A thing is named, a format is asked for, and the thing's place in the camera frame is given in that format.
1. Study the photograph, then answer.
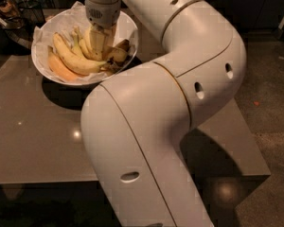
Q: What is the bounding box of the large yellow front banana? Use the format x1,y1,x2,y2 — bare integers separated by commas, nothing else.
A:
53,33,107,76

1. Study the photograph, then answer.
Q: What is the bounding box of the orange-tinted outer banana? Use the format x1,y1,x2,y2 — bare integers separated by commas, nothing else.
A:
47,46,80,81

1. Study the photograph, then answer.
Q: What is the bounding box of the white paper bowl liner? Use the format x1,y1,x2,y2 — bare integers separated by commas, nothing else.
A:
31,2,138,87

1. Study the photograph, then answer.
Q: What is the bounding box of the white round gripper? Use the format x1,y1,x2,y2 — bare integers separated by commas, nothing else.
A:
85,0,121,59

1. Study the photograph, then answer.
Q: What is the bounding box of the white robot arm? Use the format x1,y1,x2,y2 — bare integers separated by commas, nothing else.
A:
81,0,246,227

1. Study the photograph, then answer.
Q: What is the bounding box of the short yellow right banana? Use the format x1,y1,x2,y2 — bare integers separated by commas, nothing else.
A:
103,39,130,66

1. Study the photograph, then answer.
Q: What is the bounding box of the white bowl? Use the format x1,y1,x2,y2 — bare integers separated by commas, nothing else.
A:
31,3,138,87

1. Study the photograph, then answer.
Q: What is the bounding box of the dark wire basket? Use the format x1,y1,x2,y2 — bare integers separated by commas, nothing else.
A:
0,0,45,55

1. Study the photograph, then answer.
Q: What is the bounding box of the small yellow middle banana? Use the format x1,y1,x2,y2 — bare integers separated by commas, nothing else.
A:
71,27,84,58

